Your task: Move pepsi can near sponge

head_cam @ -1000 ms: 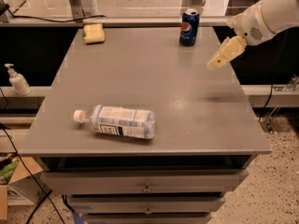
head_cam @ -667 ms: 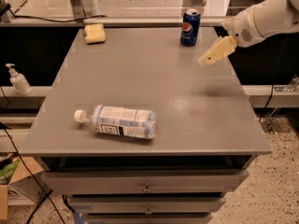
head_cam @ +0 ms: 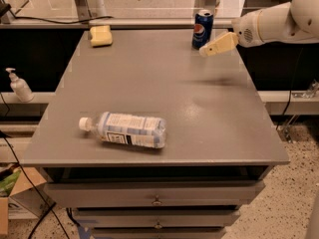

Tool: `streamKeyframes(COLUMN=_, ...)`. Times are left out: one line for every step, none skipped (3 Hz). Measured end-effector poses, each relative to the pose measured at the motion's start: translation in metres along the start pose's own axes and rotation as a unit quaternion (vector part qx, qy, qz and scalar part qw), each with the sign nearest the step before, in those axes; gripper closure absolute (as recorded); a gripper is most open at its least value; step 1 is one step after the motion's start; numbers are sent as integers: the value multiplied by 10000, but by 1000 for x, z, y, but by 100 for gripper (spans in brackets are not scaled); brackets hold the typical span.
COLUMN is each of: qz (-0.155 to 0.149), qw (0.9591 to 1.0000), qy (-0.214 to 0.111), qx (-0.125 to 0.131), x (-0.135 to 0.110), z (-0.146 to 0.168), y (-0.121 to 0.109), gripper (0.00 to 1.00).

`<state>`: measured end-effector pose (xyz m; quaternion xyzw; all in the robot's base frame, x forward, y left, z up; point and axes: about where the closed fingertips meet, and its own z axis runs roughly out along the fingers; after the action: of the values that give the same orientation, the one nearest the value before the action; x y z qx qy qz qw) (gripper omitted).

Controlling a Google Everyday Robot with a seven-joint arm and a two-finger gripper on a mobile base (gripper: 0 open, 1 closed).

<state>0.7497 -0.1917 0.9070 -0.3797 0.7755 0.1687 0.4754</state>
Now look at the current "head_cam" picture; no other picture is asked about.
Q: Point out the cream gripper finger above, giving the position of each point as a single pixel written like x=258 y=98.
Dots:
x=224 y=42

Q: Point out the bottom grey drawer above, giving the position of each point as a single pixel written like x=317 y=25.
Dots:
x=164 y=233

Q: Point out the grey metal post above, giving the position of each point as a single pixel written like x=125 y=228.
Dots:
x=88 y=9

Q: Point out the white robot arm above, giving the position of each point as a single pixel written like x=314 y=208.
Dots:
x=295 y=22

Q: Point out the top grey drawer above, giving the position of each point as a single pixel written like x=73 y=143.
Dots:
x=153 y=194

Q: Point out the yellow sponge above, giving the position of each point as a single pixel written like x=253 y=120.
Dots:
x=101 y=36

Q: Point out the blue pepsi can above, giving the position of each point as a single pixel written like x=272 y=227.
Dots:
x=202 y=28

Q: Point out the grey drawer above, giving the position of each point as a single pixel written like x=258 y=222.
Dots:
x=156 y=218
x=164 y=233
x=153 y=194

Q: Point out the grey drawer cabinet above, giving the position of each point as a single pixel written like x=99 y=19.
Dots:
x=217 y=128

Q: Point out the clear plastic water bottle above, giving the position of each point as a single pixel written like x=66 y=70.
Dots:
x=126 y=129

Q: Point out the white pump dispenser bottle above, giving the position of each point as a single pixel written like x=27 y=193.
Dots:
x=20 y=87

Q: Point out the cardboard box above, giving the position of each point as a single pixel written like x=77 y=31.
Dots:
x=22 y=197

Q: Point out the middle grey drawer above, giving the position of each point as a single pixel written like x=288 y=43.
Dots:
x=156 y=218

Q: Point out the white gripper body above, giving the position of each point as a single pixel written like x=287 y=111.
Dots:
x=245 y=31

